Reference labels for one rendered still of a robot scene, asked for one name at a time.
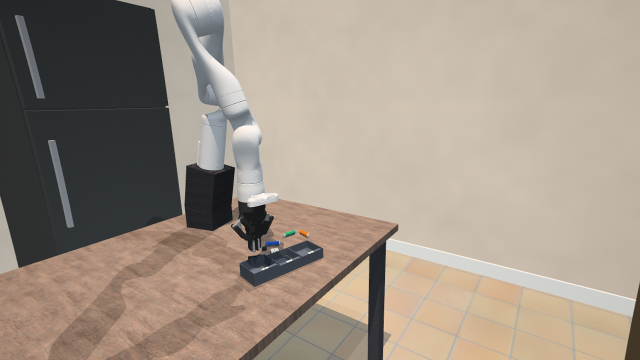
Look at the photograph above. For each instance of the grey rack of bins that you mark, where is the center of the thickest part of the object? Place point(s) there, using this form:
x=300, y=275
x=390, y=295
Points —
x=263, y=268

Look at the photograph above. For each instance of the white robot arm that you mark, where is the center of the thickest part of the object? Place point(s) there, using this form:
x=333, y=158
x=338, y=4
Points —
x=201, y=23

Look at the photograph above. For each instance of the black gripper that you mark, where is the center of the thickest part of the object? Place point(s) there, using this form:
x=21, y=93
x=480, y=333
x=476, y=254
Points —
x=256, y=222

